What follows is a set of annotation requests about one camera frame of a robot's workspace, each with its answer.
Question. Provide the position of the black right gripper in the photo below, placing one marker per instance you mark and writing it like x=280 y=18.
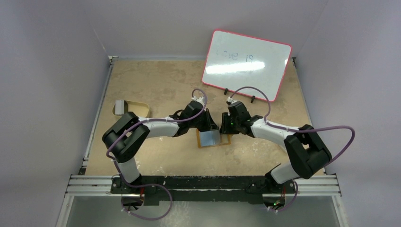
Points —
x=226 y=122

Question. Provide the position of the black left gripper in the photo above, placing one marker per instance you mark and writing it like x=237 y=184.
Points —
x=209 y=125

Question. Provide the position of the orange leather card holder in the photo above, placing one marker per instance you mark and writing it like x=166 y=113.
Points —
x=212 y=138

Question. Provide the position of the grey credit card stack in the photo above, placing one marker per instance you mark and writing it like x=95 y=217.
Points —
x=119 y=108

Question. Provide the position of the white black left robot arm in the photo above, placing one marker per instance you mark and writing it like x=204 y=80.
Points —
x=124 y=139

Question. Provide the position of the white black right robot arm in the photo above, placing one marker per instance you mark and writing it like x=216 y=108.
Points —
x=306 y=151

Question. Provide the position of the pink framed whiteboard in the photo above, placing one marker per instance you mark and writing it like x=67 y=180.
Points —
x=252 y=65

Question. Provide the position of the beige oval tray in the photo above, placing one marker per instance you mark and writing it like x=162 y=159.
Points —
x=139 y=108

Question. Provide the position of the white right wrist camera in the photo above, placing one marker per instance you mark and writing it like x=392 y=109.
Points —
x=230 y=101

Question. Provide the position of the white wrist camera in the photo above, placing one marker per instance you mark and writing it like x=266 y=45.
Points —
x=202 y=100
x=230 y=101

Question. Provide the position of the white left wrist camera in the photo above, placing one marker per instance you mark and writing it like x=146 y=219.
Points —
x=202 y=100

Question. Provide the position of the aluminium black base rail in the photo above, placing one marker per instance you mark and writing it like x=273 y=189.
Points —
x=251 y=189

